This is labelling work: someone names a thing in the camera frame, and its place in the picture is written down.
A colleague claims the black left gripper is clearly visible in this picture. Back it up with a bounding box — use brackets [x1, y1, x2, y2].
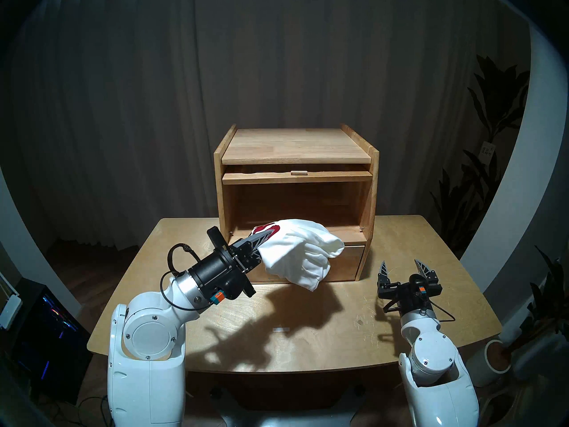
[190, 226, 272, 303]

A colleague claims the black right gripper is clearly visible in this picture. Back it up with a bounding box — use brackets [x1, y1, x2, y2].
[377, 259, 443, 318]

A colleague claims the white shirt with red print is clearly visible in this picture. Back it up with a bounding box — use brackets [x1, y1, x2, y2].
[252, 218, 346, 292]

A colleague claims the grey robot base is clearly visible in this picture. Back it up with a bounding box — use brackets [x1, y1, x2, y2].
[222, 386, 361, 427]

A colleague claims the wooden drawer with knob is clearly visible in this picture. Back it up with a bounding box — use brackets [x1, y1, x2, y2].
[249, 245, 366, 283]

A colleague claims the wooden sliding panel with knob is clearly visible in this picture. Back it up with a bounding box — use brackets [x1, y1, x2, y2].
[222, 170, 373, 185]

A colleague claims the wooden cabinet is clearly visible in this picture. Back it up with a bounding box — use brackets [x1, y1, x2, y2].
[214, 124, 380, 283]

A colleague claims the white round plant pot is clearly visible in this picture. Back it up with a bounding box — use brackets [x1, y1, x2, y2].
[467, 339, 514, 387]

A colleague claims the grey curtain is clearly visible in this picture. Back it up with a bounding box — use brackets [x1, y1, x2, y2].
[13, 0, 525, 253]

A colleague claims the tall dark leafy plant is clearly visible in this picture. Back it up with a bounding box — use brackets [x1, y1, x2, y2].
[431, 55, 532, 258]

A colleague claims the black computer tower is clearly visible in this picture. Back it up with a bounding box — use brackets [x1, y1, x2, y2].
[9, 277, 92, 402]

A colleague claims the white box device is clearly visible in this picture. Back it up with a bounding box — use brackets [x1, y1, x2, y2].
[0, 275, 23, 331]

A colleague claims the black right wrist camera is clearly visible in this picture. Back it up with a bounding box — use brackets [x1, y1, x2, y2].
[409, 274, 429, 305]

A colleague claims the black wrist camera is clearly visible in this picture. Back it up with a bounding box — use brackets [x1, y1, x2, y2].
[409, 274, 429, 305]
[209, 270, 257, 305]

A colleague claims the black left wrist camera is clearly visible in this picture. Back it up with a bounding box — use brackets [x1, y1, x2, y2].
[209, 270, 257, 305]

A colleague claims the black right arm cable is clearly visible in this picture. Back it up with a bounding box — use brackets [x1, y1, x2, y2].
[383, 299, 456, 323]

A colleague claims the black floor cable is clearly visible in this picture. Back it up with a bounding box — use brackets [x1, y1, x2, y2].
[76, 395, 112, 427]

